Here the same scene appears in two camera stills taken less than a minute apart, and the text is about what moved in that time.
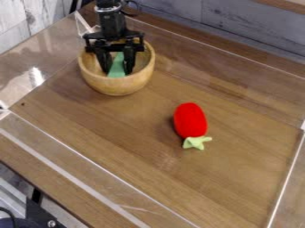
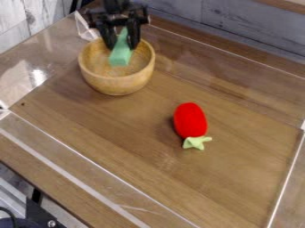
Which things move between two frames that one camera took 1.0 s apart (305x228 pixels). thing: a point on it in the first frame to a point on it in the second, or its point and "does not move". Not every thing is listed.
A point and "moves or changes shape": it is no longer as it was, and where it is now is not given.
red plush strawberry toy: (190, 125) does not move
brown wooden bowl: (113, 85) does not move
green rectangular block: (117, 69) moves or changes shape
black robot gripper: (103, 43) to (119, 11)
